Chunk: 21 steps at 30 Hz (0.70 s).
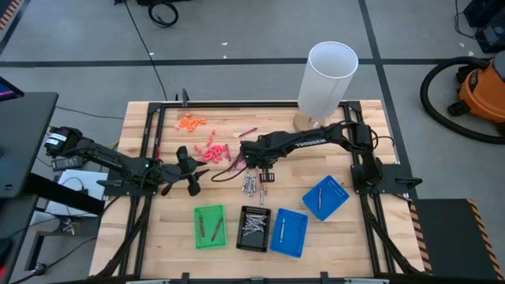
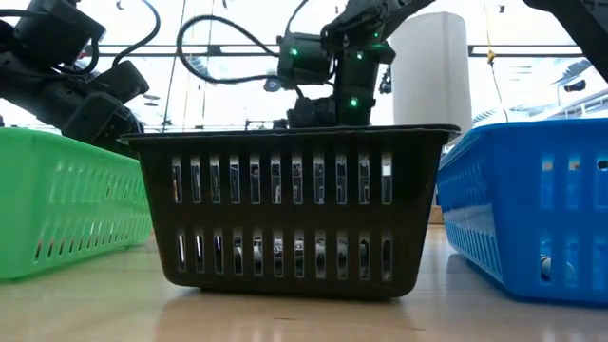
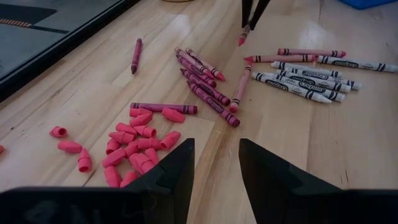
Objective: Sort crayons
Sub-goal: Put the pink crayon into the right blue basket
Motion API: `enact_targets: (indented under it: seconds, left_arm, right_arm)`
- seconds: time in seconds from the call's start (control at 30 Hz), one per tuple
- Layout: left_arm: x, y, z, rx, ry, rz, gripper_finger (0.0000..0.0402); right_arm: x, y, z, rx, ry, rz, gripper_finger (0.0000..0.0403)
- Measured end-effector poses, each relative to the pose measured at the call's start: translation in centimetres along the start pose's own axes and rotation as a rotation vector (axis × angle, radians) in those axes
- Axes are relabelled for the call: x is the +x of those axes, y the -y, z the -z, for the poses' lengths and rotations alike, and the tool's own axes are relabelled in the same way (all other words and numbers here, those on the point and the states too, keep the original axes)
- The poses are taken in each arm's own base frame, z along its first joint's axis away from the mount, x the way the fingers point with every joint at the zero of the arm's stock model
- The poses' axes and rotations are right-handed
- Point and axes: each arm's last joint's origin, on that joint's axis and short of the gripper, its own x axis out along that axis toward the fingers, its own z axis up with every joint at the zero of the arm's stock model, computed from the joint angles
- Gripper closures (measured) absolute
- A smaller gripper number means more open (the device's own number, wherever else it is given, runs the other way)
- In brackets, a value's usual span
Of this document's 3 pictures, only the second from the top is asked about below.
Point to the green plastic basket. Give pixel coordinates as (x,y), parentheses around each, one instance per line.
(62,204)

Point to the black plastic basket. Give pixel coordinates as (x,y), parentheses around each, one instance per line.
(285,216)

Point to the grey paper-wrapped crayon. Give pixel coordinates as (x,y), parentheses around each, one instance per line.
(546,269)

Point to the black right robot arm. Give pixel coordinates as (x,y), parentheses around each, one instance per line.
(361,19)

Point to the black table clamp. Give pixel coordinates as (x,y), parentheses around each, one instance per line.
(166,124)

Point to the black dome ceiling fixture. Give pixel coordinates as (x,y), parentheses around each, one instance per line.
(272,86)

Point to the small black background stand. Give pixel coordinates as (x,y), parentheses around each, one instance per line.
(275,124)

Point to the black overhead crossbar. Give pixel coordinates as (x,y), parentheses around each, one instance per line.
(237,49)

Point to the blue plastic basket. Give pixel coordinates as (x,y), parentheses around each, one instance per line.
(522,190)

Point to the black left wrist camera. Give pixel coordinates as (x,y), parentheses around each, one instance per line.
(123,81)

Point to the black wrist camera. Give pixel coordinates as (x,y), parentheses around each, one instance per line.
(123,81)
(311,113)

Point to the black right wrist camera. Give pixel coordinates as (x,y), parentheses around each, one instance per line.
(311,113)

